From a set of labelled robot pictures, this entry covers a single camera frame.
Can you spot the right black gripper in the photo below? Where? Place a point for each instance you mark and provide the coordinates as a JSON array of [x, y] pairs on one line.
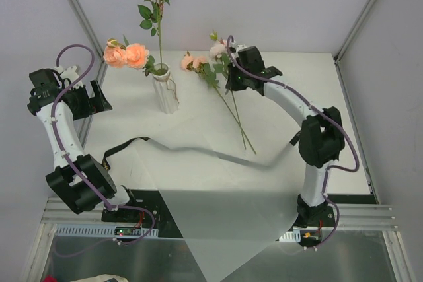
[[234, 83]]

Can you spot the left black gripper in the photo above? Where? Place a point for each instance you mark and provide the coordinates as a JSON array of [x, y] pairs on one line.
[[93, 104]]

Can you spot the black ribbon gold lettering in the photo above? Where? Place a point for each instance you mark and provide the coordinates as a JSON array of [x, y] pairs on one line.
[[122, 146]]

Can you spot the white wrapping paper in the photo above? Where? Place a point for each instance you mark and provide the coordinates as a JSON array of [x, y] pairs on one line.
[[228, 206]]

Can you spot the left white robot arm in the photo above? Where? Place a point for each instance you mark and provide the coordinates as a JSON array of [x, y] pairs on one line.
[[58, 99]]

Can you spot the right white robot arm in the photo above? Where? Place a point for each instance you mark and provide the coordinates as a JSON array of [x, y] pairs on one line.
[[319, 140]]

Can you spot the white ribbed vase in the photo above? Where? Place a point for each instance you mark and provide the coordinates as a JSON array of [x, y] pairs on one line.
[[165, 89]]

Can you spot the beige cloth bag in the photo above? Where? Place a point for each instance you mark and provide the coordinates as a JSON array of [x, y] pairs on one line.
[[104, 278]]

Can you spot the red object at bottom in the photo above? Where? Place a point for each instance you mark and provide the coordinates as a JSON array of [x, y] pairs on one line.
[[49, 278]]

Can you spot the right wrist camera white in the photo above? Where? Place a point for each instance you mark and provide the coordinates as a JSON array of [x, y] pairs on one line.
[[234, 47]]

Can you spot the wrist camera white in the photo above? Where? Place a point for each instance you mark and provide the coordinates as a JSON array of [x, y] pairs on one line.
[[68, 75], [234, 47]]

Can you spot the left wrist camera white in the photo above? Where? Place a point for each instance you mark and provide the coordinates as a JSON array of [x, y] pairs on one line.
[[68, 75]]

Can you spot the right aluminium frame post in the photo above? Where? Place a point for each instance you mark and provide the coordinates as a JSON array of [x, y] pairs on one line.
[[356, 27]]

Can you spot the aluminium frame post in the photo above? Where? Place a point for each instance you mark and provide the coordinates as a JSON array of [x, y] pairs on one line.
[[356, 27], [86, 26]]

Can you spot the left white cable duct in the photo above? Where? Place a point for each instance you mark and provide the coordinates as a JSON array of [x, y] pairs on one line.
[[105, 231]]

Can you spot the white cable duct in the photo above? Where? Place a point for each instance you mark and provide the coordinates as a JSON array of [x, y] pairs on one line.
[[105, 231], [291, 236]]

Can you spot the left aluminium frame post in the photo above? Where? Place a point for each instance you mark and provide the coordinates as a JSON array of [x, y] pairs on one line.
[[86, 26]]

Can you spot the right white cable duct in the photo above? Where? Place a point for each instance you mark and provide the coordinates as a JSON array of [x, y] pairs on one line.
[[291, 236]]

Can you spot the aluminium front rail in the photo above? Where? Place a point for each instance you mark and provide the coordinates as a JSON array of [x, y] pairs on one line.
[[352, 216]]

